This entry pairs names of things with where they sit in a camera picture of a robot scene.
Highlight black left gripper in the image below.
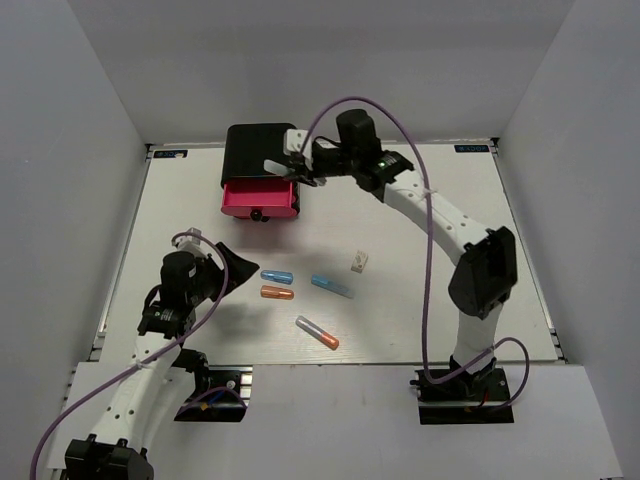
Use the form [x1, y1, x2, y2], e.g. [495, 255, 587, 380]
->
[187, 242, 259, 306]

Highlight blue correction tape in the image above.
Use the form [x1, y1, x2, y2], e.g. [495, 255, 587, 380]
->
[260, 270, 294, 285]

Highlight orange correction tape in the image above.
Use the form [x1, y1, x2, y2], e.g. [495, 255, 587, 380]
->
[260, 285, 294, 300]

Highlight pink top drawer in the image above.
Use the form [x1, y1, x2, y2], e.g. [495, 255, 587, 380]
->
[221, 177, 300, 222]

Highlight blue capped lead tube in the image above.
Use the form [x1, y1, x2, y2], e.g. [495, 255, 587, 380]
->
[311, 274, 354, 299]

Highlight white staples box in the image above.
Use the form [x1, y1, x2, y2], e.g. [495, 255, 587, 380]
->
[351, 250, 369, 274]

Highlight orange capped lead tube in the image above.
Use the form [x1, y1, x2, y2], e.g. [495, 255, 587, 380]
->
[295, 316, 339, 350]

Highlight green capped lead tube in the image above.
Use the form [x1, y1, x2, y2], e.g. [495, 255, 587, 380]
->
[263, 159, 293, 178]

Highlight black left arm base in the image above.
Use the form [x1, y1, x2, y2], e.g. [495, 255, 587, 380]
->
[174, 349, 253, 423]

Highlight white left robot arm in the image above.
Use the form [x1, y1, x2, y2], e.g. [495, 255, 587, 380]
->
[64, 233, 259, 479]

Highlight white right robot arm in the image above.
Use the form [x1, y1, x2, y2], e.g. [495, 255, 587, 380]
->
[283, 109, 518, 399]

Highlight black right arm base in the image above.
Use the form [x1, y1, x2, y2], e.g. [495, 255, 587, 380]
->
[409, 365, 514, 425]

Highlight black drawer cabinet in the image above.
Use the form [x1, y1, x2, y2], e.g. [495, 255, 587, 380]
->
[221, 123, 294, 190]

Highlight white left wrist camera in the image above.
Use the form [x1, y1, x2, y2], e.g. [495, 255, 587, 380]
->
[171, 227, 206, 258]

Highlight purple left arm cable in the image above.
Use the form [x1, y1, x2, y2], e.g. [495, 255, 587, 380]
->
[32, 230, 230, 480]

